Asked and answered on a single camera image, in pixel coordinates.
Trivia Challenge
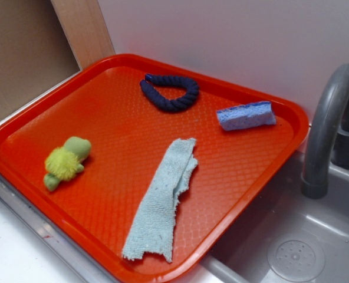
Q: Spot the blue sponge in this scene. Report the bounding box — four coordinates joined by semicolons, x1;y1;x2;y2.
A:
216;101;276;131

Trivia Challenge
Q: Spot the orange plastic tray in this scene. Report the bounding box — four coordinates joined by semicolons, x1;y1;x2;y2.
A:
0;54;308;282

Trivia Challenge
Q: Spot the light blue cloth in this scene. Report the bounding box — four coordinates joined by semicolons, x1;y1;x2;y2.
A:
122;138;198;263

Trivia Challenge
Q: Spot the green plush turtle toy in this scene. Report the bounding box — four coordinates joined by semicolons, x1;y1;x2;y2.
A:
43;137;91;192

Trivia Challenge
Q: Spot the grey plastic sink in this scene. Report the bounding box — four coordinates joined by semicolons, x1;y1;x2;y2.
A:
202;153;349;282

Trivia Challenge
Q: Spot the wooden beam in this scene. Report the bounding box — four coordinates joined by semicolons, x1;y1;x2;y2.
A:
51;0;115;70

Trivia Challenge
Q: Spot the grey faucet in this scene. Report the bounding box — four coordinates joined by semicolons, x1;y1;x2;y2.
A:
301;64;349;199

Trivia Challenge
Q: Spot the brown cardboard panel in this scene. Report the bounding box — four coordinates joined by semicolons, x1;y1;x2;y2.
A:
0;1;79;121

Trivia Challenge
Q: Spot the dark blue rope ring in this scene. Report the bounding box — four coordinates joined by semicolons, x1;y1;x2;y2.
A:
139;73;200;113

